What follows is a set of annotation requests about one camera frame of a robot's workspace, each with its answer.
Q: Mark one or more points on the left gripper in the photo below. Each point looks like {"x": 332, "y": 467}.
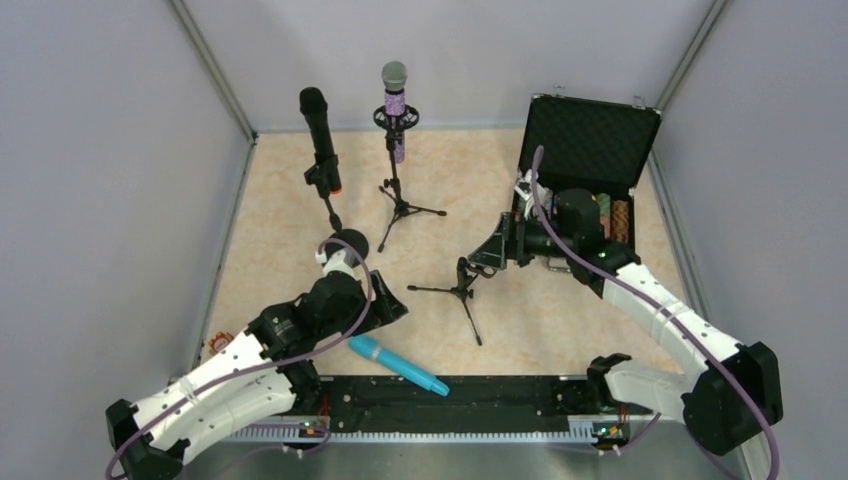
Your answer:
{"x": 382, "y": 299}

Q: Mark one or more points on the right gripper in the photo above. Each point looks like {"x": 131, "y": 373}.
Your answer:
{"x": 502, "y": 239}

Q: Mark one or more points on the black tripod stand with clip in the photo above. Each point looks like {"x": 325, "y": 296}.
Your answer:
{"x": 466, "y": 273}

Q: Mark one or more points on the teal toy microphone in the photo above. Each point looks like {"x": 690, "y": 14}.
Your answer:
{"x": 369, "y": 348}

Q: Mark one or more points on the black tripod shock-mount stand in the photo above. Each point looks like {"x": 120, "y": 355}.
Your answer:
{"x": 392, "y": 186}

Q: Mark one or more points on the purple glitter microphone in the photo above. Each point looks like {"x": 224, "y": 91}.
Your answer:
{"x": 394, "y": 76}

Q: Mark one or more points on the black microphone orange end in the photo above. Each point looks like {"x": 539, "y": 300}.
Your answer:
{"x": 324, "y": 173}

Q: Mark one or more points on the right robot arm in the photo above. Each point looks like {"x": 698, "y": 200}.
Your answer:
{"x": 726, "y": 392}

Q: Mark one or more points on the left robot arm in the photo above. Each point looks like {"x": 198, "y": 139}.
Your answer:
{"x": 265, "y": 370}

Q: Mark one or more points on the green poker chip stack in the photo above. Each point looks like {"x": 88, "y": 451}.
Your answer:
{"x": 604, "y": 202}

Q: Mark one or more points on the brown poker chip stack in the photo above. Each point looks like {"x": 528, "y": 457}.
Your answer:
{"x": 620, "y": 221}

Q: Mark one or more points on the black poker chip case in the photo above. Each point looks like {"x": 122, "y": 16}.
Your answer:
{"x": 576, "y": 149}

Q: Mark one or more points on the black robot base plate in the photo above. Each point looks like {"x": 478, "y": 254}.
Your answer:
{"x": 476, "y": 406}

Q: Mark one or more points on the white cable duct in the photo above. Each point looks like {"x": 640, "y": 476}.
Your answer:
{"x": 579, "y": 432}

